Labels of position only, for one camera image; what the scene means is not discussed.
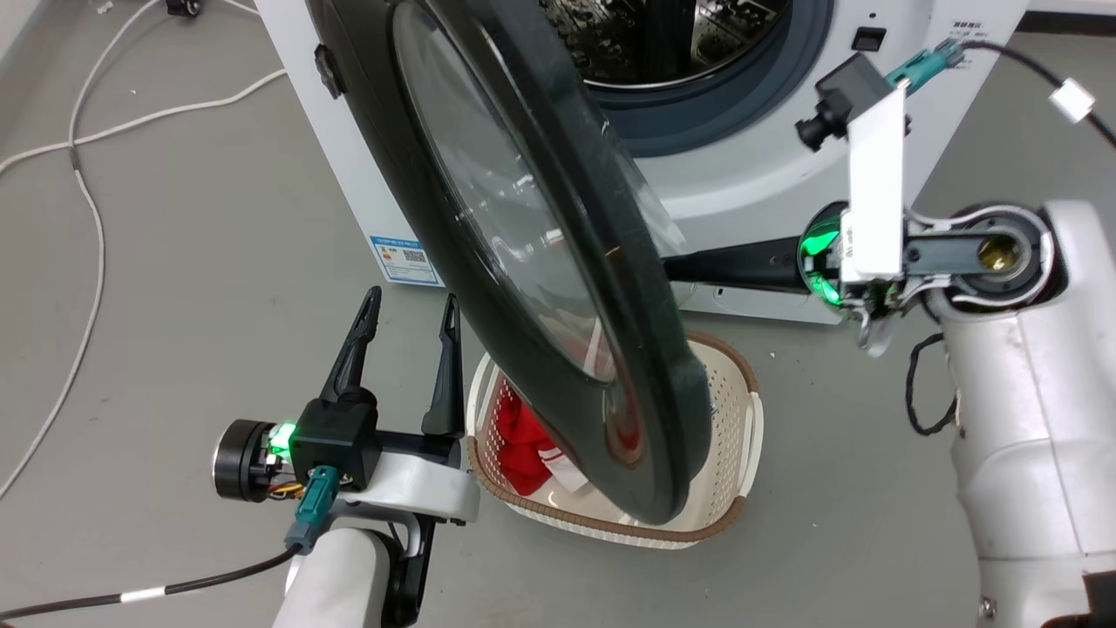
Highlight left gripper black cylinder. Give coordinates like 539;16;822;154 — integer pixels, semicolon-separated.
213;285;465;504

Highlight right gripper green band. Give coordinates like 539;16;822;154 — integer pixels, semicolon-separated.
663;201;909;317

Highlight black round washer door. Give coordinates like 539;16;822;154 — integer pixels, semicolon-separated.
305;0;715;527

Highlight white front-load washing machine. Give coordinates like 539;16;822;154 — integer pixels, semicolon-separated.
255;0;1031;326

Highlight grey-blue rubber door gasket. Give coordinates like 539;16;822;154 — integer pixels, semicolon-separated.
593;0;836;159

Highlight blue energy label sticker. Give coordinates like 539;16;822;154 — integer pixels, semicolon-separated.
367;233;443;288

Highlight red garment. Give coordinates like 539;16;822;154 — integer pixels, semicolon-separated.
491;382;569;497

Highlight white basket with brown rim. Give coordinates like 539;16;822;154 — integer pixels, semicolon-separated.
465;330;766;551

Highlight steel washer drum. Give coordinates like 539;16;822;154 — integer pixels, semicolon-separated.
536;0;791;89

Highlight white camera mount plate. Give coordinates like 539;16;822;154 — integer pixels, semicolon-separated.
840;81;908;283

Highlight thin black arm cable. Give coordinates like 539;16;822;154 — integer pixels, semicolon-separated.
904;331;962;438

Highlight black left camera cable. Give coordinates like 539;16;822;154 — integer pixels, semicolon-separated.
0;464;341;622

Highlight black camera cable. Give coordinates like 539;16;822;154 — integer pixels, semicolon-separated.
0;464;341;622
885;38;1116;149

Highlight thin white floor cable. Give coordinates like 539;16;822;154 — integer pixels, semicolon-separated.
0;0;262;502

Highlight black right camera cable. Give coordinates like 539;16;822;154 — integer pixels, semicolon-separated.
885;38;1116;149

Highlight thick white floor cable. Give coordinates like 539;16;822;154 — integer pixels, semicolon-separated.
0;67;289;175

